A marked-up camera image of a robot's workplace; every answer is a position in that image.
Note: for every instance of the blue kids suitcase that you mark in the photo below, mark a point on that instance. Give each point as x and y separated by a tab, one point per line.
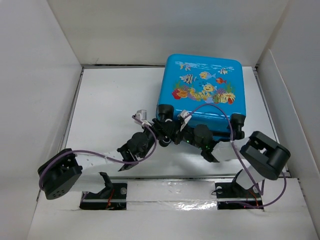
211	89

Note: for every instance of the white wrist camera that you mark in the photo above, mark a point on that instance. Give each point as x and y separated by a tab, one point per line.
140	117
184	117

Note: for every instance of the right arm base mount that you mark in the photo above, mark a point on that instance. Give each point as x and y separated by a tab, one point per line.
230	196

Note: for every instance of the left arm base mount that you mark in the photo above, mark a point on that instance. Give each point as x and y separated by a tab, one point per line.
113	197

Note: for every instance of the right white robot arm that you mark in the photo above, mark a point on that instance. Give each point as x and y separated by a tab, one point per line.
266	157

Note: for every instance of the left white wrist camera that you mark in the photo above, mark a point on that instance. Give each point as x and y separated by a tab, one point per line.
140	117

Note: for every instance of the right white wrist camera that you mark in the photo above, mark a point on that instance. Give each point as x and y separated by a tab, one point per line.
184	117

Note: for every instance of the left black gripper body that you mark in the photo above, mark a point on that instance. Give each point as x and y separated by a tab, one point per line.
150	137

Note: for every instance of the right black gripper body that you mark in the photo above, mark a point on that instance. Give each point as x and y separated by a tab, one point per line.
187	135

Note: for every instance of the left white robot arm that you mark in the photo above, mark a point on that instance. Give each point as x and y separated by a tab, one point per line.
60	174

